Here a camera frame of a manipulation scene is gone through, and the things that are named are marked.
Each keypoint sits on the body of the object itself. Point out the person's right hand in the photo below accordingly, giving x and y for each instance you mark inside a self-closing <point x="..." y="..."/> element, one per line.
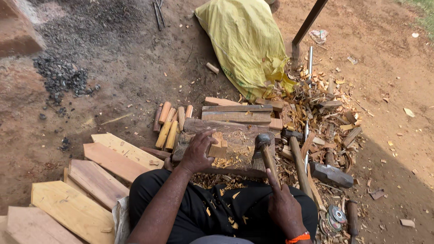
<point x="286" y="210"/>

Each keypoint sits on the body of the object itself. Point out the person's left hand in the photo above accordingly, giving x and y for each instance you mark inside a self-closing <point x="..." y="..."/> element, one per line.
<point x="196" y="150"/>

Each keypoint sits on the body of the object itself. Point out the small light wood block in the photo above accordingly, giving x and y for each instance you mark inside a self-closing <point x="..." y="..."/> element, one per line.
<point x="219" y="147"/>

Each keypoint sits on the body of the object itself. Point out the orange wristband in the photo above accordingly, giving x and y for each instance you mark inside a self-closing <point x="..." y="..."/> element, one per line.
<point x="297" y="238"/>

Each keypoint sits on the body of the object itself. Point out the group of rounded wooden pegs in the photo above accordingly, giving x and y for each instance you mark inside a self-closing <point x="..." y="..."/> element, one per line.
<point x="168" y="127"/>

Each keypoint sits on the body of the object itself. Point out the dark narrow wooden stick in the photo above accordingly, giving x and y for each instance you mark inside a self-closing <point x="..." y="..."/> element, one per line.
<point x="156" y="153"/>

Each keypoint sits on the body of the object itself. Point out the large wooden chopping block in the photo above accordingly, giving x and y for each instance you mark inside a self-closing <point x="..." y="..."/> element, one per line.
<point x="237" y="135"/>

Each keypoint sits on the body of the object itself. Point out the stack of grinding discs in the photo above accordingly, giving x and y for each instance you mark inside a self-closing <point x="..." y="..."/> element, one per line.
<point x="334" y="218"/>

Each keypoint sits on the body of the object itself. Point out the person's black trousers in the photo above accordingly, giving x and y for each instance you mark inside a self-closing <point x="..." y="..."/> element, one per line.
<point x="237" y="210"/>

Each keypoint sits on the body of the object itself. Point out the thick brown wooden board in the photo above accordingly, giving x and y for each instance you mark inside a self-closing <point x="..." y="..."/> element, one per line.
<point x="237" y="117"/>

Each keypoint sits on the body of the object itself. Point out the short pale wooden board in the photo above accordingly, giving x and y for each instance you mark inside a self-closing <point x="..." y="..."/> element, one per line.
<point x="220" y="101"/>

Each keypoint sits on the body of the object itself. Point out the grey sledgehammer head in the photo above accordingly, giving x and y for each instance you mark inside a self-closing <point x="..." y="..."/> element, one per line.
<point x="330" y="174"/>

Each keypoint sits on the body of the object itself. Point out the thin grey wooden board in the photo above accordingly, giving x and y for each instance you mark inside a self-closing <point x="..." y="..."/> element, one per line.
<point x="237" y="108"/>

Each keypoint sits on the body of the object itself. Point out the pale pointed wooden plank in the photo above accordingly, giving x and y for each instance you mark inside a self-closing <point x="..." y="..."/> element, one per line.
<point x="125" y="149"/>

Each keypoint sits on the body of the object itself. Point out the reddish pointed wooden plank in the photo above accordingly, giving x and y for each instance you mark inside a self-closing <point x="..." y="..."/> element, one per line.
<point x="113" y="162"/>

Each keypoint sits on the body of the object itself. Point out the short cut wooden stub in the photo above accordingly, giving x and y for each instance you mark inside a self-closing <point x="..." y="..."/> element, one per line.
<point x="212" y="68"/>

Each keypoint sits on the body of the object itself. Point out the flat grey scrap piece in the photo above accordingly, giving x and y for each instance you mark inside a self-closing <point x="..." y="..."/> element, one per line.
<point x="377" y="194"/>

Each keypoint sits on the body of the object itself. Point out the white woven sack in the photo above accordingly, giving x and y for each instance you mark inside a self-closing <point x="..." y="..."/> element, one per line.
<point x="121" y="220"/>

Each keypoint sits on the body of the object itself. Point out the pile of wood shavings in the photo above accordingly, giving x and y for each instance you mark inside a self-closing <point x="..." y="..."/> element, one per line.
<point x="332" y="118"/>

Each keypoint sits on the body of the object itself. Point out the brown pointed wooden plank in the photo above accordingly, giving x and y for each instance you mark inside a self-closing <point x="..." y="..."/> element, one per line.
<point x="96" y="183"/>

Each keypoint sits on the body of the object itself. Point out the yellow woven sack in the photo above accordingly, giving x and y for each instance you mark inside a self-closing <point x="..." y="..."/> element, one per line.
<point x="247" y="44"/>

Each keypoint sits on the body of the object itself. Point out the pale wood offcut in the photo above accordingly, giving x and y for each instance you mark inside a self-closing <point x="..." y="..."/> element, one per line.
<point x="407" y="222"/>

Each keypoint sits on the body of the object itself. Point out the wide yellowish wooden plank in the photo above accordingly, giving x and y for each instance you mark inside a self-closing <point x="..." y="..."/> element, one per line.
<point x="73" y="210"/>

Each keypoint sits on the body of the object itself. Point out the bundle of thin metal rods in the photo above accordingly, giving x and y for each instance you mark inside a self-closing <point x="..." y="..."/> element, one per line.
<point x="158" y="13"/>

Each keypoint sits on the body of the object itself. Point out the shiny metal rod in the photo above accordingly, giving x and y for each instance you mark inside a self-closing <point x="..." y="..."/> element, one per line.
<point x="310" y="64"/>

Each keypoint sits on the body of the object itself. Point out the heap of black charcoal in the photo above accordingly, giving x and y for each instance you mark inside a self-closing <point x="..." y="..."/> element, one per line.
<point x="61" y="76"/>

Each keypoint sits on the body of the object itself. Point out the crumpled paper litter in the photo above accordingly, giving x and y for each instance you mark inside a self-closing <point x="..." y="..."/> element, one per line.
<point x="318" y="36"/>

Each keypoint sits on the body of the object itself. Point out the light tan wooden plank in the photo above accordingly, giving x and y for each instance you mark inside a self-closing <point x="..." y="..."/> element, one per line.
<point x="37" y="227"/>

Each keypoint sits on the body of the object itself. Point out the reddish stone block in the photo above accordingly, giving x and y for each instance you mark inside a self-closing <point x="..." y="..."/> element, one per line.
<point x="17" y="30"/>

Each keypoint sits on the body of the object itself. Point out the dark metal post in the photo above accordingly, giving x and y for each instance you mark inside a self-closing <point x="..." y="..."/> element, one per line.
<point x="307" y="25"/>

